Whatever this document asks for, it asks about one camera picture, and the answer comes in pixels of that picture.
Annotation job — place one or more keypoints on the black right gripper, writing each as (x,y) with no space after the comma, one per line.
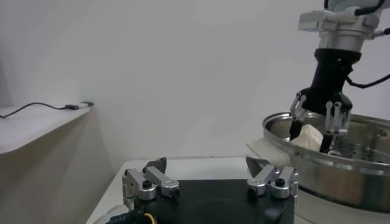
(330,79)

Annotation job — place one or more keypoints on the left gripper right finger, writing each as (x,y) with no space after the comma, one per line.
(268,176)

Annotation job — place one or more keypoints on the white side desk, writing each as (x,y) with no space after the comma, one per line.
(30,128)

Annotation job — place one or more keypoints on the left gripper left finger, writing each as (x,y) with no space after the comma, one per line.
(155,179)

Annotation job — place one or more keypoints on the stainless steel steamer basket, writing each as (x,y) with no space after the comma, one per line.
(335,185)

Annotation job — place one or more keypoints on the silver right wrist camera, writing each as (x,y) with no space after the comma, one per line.
(310,20)

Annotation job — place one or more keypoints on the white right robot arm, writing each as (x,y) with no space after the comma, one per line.
(342,38)

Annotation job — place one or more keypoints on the white steamed baozi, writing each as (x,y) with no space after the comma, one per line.
(309,138)

